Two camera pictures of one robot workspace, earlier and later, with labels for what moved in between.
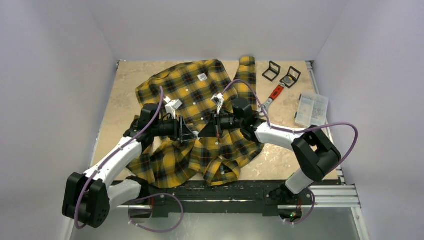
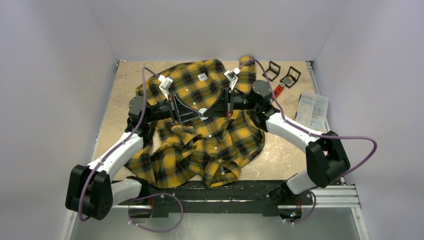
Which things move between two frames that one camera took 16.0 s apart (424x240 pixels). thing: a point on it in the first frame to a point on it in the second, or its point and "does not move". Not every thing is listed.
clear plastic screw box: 312,109 does not move
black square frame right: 291,78 does not move
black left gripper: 180,130 to 184,113
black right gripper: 214,124 to 227,102
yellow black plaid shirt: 222,112 does not move
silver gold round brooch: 287,79 does not move
